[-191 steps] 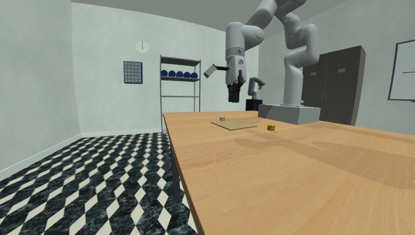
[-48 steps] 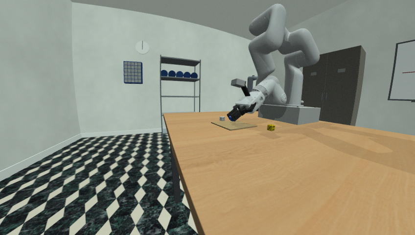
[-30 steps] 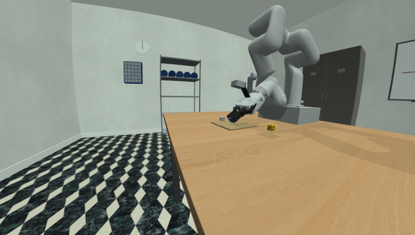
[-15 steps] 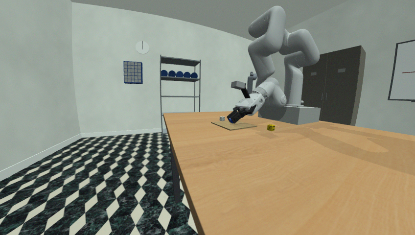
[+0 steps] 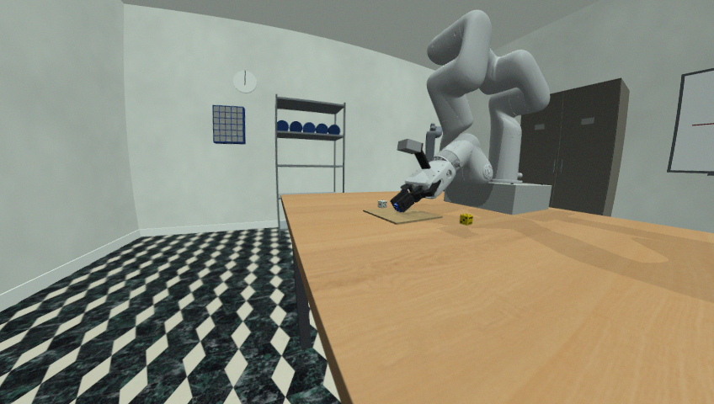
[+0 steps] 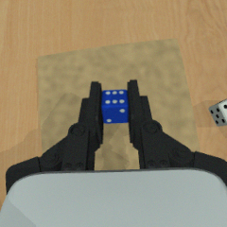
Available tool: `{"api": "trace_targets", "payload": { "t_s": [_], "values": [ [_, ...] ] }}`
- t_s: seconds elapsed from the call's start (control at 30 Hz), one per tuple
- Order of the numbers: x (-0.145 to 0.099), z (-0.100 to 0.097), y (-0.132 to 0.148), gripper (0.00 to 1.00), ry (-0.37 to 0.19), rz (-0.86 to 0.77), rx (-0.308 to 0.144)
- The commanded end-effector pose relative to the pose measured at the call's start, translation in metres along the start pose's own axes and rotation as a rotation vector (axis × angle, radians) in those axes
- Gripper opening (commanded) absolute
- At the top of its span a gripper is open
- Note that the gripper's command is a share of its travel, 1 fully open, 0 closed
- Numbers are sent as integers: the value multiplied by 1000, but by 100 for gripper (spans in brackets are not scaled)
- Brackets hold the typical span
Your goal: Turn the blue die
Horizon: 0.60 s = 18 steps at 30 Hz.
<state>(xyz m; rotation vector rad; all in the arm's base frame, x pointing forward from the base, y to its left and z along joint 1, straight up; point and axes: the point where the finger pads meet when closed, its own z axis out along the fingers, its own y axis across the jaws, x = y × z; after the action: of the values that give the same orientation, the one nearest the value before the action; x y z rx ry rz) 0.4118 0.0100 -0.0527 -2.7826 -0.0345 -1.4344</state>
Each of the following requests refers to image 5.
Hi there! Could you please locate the tan square mat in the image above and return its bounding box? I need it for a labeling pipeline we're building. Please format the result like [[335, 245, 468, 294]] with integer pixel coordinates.
[[363, 207, 443, 225]]

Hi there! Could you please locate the yellow die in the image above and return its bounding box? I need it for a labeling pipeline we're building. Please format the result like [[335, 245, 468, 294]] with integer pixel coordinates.
[[460, 214, 473, 226]]

